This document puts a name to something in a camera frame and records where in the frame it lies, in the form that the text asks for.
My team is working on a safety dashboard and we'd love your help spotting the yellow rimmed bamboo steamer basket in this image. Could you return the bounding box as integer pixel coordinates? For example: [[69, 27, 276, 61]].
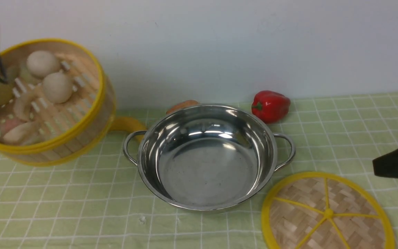
[[0, 38, 116, 166]]

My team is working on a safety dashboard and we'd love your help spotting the yellow rimmed bamboo steamer lid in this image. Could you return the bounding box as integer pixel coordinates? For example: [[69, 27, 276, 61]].
[[261, 172, 396, 249]]

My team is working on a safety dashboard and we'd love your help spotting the stainless steel pot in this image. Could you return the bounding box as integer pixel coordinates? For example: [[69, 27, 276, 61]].
[[123, 104, 296, 212]]

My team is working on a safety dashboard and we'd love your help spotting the pink white dumpling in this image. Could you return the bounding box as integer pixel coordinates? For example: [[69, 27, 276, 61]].
[[0, 116, 25, 140]]

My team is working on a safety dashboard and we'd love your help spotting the white folded dumpling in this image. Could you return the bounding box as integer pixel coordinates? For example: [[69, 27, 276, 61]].
[[13, 89, 42, 122]]

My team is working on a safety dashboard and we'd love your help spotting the round beige steamed bun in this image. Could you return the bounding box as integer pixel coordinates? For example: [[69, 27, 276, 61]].
[[26, 50, 61, 79]]

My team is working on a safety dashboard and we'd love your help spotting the pale dumpling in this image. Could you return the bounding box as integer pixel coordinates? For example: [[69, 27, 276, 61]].
[[2, 121, 43, 146]]

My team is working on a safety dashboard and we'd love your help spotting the red bell pepper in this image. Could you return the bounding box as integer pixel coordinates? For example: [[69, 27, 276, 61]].
[[251, 90, 291, 124]]

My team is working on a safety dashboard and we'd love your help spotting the yellow toy banana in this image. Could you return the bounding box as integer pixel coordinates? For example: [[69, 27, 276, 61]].
[[109, 116, 147, 133]]

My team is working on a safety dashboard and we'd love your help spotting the green checkered tablecloth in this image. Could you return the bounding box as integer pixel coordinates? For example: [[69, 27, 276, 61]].
[[0, 92, 398, 249]]

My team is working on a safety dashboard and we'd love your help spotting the orange toy vegetable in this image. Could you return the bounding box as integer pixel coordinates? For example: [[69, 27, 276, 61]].
[[166, 100, 200, 114]]

